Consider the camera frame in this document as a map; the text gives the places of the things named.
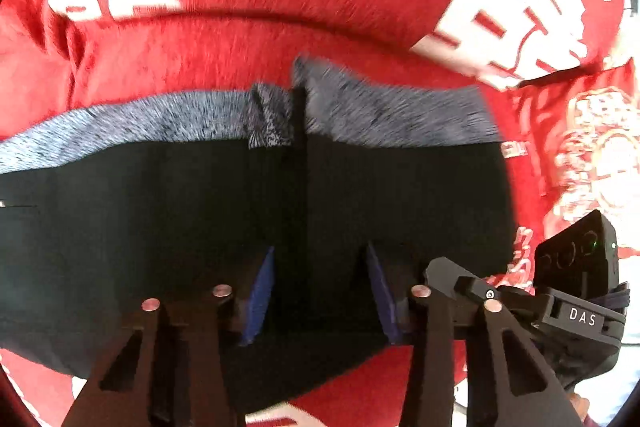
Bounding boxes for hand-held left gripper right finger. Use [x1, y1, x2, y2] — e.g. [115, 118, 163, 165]
[365, 241, 585, 427]

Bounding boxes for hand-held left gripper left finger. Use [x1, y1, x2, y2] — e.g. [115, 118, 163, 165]
[61, 246, 277, 427]

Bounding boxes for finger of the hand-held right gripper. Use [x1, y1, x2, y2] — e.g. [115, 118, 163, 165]
[424, 256, 503, 308]

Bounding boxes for black pants with blue trim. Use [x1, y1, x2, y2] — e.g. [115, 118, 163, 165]
[0, 56, 517, 414]

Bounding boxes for red pillow with gold embroidery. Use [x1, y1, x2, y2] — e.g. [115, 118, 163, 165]
[509, 59, 640, 258]

